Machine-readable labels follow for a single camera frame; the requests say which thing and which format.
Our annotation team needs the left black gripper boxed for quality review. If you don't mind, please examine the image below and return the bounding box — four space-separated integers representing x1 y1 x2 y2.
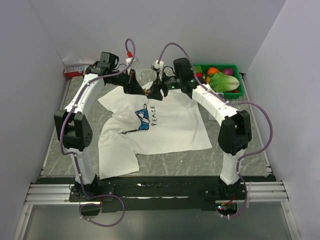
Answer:
107 68 146 96

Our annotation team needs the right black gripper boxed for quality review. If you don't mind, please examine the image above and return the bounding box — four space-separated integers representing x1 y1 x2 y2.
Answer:
146 71 182 102

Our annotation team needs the white t-shirt flower print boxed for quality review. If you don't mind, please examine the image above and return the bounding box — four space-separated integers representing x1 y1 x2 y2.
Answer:
98 87 212 179

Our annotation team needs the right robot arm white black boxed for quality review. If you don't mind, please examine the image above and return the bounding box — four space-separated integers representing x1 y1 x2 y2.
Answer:
145 57 252 200

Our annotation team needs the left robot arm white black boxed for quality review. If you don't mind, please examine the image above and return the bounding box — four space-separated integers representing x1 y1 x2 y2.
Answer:
54 51 145 201

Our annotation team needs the toy red pepper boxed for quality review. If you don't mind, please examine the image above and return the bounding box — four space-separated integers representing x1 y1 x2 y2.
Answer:
196 72 203 78

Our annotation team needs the toy green pepper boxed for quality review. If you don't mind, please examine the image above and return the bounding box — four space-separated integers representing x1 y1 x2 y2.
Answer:
194 65 203 74

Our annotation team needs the toy orange pepper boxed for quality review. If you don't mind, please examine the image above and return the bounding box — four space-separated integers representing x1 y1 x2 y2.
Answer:
207 67 220 76

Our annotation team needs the toy lettuce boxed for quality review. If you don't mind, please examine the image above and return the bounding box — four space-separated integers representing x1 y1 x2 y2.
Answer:
206 72 240 93

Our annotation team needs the red white cardboard box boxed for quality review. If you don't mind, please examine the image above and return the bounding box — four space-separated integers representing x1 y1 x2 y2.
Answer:
63 64 89 79

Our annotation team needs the green plastic bin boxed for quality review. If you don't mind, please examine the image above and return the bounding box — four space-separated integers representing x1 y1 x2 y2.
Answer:
195 64 245 100

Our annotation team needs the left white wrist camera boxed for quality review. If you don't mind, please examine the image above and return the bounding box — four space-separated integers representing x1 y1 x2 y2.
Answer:
126 51 140 67

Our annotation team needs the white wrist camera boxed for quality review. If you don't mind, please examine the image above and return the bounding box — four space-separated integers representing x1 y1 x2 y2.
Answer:
126 51 140 67
150 59 164 73

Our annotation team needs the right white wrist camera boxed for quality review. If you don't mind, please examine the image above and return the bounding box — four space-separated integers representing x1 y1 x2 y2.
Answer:
150 59 164 73

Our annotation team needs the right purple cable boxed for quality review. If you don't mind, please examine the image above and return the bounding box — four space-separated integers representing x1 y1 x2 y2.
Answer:
158 42 273 220

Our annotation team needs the purple cable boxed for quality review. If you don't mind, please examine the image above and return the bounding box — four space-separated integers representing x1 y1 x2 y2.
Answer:
59 37 136 228
158 42 273 220

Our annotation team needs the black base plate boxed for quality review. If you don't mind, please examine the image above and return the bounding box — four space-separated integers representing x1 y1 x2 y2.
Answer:
68 176 250 214

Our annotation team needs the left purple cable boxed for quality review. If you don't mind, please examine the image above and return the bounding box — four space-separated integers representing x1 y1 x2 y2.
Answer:
59 37 136 228

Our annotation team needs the aluminium rail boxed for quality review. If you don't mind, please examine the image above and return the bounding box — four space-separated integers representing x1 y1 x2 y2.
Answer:
24 181 289 205

